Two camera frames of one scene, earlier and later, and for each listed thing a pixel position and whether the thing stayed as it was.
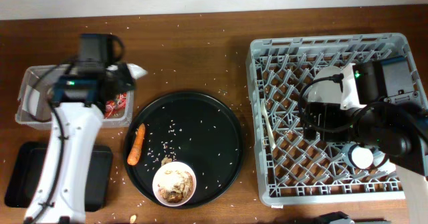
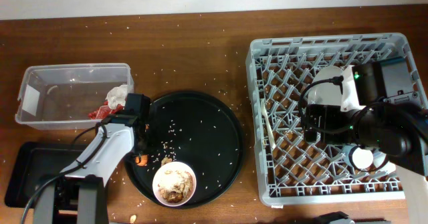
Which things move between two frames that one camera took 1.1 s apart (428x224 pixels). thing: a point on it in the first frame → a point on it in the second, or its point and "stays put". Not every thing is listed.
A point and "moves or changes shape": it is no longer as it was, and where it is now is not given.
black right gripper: x=330 y=113 stays put
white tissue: x=136 y=71 → x=116 y=95
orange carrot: x=134 y=152 moves or changes shape
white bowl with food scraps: x=174 y=184 stays put
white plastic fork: x=268 y=124 stays put
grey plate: x=325 y=89 stays put
